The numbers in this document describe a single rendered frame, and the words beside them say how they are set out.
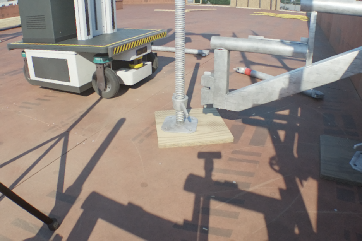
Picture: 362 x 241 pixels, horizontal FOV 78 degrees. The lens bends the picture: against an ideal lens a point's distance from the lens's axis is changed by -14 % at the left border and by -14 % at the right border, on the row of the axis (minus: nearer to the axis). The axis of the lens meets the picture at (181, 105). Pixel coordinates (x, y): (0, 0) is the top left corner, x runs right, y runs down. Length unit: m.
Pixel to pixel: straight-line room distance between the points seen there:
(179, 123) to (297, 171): 0.52
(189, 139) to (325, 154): 0.54
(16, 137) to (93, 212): 0.63
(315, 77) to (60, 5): 1.43
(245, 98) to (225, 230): 0.48
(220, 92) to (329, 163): 0.49
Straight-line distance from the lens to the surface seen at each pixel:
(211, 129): 1.11
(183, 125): 1.12
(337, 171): 1.00
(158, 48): 2.67
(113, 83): 1.44
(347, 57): 0.91
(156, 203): 0.79
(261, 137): 1.13
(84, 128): 1.22
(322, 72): 0.91
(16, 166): 1.08
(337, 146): 1.16
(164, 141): 1.02
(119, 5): 12.75
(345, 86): 2.08
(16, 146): 1.22
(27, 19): 1.85
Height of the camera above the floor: 0.56
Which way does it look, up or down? 24 degrees down
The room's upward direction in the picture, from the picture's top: straight up
